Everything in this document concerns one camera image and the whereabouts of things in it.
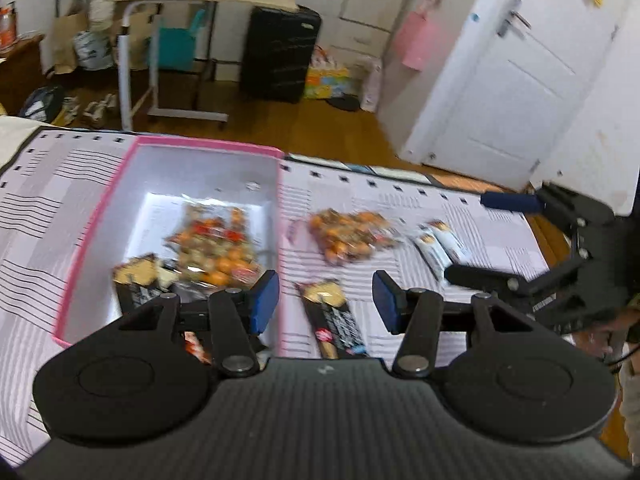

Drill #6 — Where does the black snack packet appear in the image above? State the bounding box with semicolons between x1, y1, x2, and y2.
112;254;178;313
294;280;370;359

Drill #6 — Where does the black suitcase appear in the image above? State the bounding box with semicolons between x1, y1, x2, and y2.
240;5;322;104

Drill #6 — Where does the clear bag of brown nuts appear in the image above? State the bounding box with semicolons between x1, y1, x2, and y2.
306;209;402;265

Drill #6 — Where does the pink cardboard box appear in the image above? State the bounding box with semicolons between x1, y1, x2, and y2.
52;135;286;358

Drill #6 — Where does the pair of shoes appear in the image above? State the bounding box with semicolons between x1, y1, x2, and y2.
81;94;119;129

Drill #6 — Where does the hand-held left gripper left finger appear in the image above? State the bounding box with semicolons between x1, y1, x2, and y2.
117;270;281;379

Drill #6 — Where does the teal bag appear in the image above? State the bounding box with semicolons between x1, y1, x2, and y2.
149;9;208;73

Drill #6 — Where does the white plastic bag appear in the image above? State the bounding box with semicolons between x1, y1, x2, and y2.
360;57;384;113

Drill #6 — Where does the white snack bar packet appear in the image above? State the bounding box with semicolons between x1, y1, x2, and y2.
430;221;473;263
411;227;453;283

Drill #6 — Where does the clear bag of mixed nuts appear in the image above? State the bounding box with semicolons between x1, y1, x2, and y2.
164;204;262;288

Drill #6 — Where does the white wardrobe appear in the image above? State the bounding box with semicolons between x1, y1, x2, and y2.
210;0;441;88

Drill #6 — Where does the white door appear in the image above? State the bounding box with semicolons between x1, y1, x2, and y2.
395;0;640;192

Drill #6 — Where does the metal door handle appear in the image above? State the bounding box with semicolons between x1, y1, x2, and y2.
497;0;532;38

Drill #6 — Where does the brown paper bag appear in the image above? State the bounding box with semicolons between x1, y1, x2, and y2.
111;10;153;57
49;10;91;77

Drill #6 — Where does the person's right hand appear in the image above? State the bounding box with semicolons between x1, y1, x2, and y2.
590;307;630;361

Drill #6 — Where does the light blue patterned bag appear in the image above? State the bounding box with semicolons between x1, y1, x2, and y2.
72;30;115;71

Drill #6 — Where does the pink hanging bag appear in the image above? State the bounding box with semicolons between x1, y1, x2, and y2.
392;9;451;71

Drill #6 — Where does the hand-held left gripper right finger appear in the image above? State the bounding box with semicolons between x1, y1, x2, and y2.
372;270;533;379

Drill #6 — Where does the colourful gift bag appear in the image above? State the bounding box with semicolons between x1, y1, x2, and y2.
304;45;351;101

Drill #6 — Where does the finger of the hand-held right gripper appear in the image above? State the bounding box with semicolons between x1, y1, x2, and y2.
444;250;586;298
480;182;617;227

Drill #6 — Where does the red box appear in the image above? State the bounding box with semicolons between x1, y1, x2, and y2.
0;2;19;54

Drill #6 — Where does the wooden cabinet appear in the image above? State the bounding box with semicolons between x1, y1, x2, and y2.
0;34;47;117

